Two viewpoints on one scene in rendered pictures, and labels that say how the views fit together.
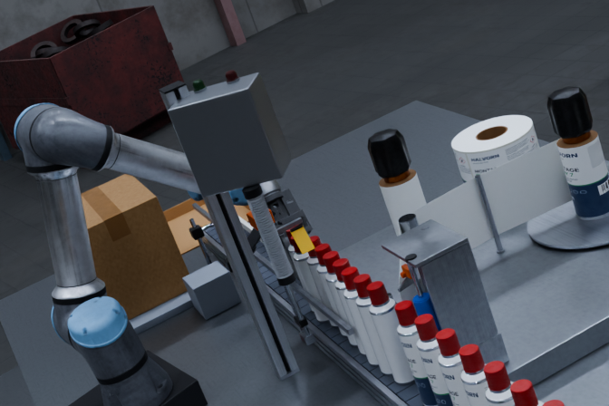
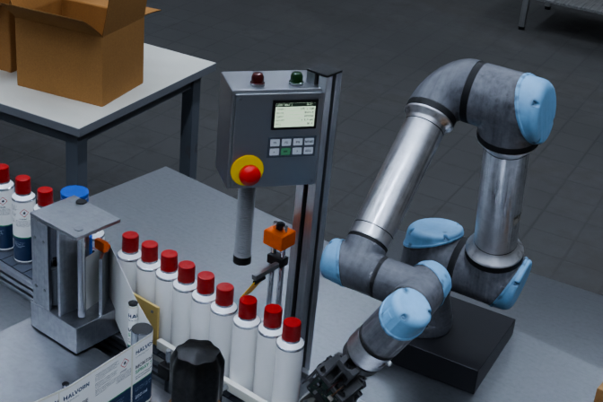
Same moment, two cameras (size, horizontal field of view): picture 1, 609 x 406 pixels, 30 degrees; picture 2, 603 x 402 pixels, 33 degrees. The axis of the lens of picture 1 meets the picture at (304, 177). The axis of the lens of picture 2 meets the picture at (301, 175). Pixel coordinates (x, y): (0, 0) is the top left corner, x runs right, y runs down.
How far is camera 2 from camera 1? 3.60 m
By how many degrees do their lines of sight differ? 122
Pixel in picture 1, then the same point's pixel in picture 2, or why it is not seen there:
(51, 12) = not seen: outside the picture
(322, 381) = not seen: hidden behind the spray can
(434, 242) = (62, 212)
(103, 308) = (425, 228)
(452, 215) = (104, 388)
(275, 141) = (220, 142)
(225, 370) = (377, 388)
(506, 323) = (41, 366)
